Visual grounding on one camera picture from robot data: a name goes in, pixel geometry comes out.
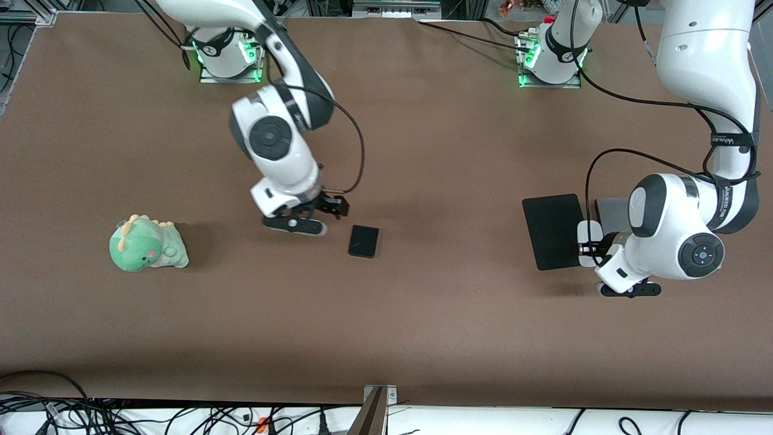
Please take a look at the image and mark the white computer mouse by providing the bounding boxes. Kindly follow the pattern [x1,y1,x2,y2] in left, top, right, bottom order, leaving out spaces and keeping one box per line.
[577,220,603,268]

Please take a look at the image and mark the black smartphone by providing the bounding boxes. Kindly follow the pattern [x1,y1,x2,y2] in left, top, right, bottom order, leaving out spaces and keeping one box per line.
[348,225,380,259]

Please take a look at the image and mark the black mouse pad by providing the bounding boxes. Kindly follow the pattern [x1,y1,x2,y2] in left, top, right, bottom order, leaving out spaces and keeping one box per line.
[522,193,586,271]

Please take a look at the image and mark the silver closed laptop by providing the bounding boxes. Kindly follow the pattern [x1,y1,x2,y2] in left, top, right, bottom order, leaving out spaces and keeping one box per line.
[595,198,635,237]

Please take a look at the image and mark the green dinosaur plush toy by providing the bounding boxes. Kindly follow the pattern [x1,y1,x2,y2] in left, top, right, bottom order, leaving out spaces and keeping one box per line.
[109,214,190,272]

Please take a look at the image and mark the grey metal equipment box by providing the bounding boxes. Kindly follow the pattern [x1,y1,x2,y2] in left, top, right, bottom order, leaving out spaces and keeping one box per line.
[352,0,442,19]

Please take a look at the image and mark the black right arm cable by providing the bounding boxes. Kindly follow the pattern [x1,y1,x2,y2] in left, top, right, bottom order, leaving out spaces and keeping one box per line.
[266,82,367,196]

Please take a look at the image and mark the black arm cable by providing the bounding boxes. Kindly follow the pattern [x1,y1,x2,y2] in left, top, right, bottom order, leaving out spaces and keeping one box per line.
[568,0,759,268]
[266,82,367,196]

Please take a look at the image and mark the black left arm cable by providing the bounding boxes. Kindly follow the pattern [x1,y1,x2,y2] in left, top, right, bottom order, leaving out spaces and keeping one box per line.
[568,0,759,268]

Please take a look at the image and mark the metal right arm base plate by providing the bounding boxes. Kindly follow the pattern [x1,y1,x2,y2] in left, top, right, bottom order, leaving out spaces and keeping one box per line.
[199,65,262,84]

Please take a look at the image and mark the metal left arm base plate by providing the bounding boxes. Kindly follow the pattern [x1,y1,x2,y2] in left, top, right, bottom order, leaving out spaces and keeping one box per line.
[518,71,582,89]

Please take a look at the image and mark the metal camera post bracket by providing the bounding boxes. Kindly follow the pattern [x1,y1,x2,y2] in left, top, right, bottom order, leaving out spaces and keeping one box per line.
[347,384,398,435]

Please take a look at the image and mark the long black table cable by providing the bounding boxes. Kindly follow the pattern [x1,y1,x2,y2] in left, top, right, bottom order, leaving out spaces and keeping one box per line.
[415,20,535,52]

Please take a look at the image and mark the tangled black floor cables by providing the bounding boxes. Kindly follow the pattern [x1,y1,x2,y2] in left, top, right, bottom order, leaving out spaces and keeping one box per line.
[0,396,363,435]

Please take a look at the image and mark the looped black floor cable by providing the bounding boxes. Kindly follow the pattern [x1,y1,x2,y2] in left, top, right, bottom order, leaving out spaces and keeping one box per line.
[0,370,91,402]

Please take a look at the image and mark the aluminium frame rail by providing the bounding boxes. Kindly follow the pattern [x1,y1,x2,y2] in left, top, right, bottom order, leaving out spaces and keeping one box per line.
[0,9,60,28]

